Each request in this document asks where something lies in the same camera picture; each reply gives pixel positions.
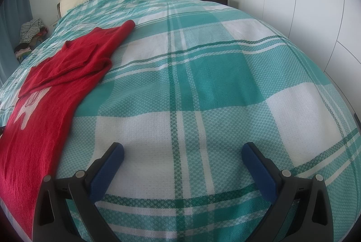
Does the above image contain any red knit sweater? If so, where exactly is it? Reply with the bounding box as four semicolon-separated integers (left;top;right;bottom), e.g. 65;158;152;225
0;20;136;240

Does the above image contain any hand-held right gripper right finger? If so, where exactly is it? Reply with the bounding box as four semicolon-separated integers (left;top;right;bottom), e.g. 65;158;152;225
242;142;334;242

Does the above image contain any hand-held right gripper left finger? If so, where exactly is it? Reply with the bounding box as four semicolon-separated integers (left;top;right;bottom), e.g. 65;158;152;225
32;142;125;242

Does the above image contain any white wardrobe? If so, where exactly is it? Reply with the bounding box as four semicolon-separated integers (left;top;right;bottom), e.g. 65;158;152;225
229;0;361;130

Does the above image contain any teal checked blanket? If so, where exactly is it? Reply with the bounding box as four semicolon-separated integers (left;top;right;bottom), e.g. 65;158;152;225
0;0;361;242

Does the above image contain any pile of clothes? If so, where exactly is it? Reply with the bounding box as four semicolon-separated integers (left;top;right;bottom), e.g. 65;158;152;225
14;18;51;63

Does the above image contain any blue curtain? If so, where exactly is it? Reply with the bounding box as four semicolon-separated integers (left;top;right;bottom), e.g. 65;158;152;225
0;0;34;87

